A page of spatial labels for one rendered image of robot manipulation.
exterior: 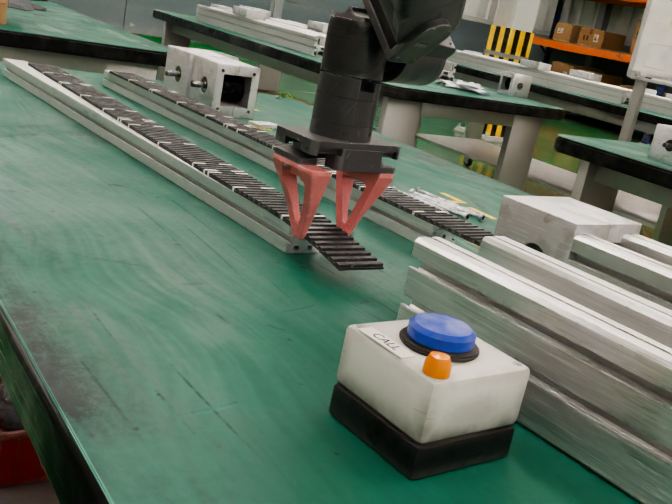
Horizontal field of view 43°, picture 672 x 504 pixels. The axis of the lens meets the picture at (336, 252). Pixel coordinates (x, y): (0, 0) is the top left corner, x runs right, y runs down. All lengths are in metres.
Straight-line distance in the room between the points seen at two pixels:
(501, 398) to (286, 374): 0.15
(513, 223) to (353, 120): 0.18
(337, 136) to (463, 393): 0.35
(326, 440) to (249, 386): 0.07
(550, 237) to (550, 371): 0.26
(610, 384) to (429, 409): 0.12
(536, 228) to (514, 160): 2.83
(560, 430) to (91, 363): 0.29
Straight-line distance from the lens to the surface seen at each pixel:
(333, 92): 0.75
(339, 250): 0.77
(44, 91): 1.47
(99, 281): 0.68
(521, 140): 3.62
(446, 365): 0.46
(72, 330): 0.59
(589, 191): 2.54
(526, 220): 0.80
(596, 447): 0.54
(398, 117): 3.19
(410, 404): 0.47
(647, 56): 4.13
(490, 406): 0.49
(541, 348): 0.55
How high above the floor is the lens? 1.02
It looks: 16 degrees down
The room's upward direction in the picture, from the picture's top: 11 degrees clockwise
